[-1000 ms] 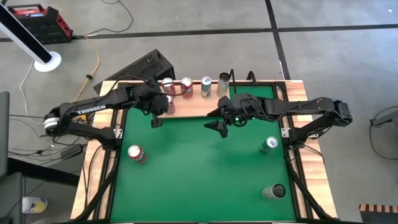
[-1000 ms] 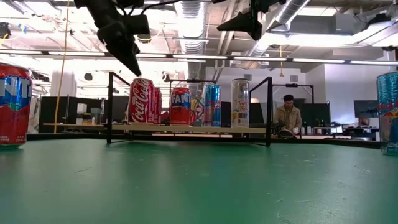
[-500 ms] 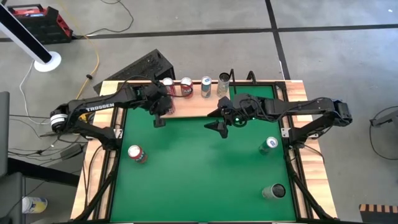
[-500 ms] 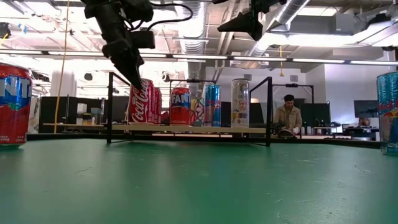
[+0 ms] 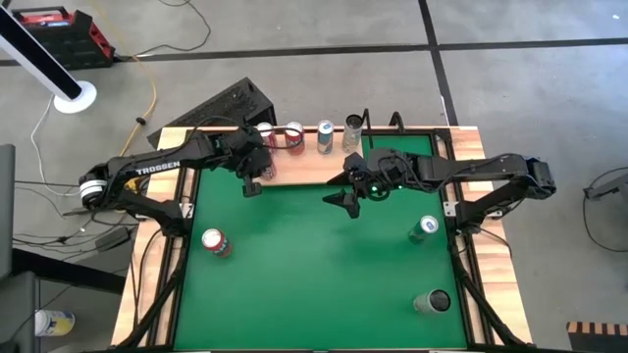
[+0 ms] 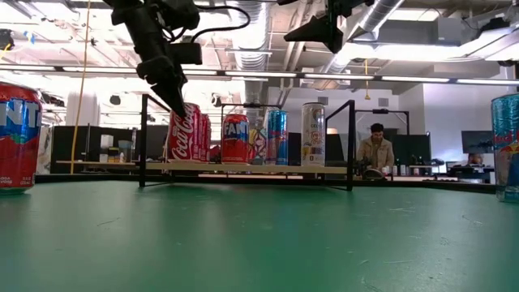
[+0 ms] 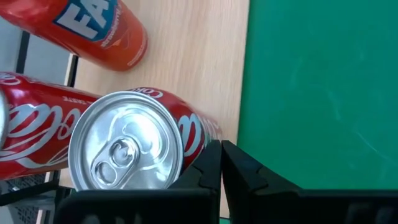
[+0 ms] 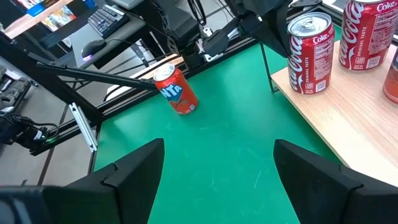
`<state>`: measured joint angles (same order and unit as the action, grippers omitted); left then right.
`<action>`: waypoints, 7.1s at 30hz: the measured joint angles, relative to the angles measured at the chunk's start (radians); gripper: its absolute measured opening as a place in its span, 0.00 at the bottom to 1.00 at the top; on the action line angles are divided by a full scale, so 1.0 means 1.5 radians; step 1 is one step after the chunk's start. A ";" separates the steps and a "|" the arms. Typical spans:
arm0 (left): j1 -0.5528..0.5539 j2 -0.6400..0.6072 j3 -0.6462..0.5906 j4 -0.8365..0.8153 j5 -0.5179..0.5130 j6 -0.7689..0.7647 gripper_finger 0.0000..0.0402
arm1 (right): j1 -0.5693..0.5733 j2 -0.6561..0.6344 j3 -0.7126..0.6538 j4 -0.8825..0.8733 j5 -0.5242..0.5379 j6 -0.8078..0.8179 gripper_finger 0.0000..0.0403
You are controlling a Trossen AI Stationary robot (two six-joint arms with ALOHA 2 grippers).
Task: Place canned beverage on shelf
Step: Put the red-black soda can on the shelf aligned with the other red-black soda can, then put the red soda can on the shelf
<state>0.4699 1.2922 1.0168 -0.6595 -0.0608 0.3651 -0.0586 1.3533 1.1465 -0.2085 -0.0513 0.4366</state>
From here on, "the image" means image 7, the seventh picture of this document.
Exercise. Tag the red Coca-Cola Star Wars can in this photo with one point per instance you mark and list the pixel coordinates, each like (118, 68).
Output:
(124, 140)

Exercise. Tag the black perforated computer case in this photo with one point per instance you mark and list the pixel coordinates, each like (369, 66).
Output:
(26, 216)

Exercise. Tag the red Fanta can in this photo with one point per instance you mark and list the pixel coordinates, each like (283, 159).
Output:
(93, 37)

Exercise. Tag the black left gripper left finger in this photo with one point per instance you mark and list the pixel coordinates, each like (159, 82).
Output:
(199, 177)

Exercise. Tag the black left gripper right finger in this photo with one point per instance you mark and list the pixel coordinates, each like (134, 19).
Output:
(248, 193)

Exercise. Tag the wooden shelf with black frame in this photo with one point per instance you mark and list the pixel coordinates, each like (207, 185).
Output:
(199, 62)

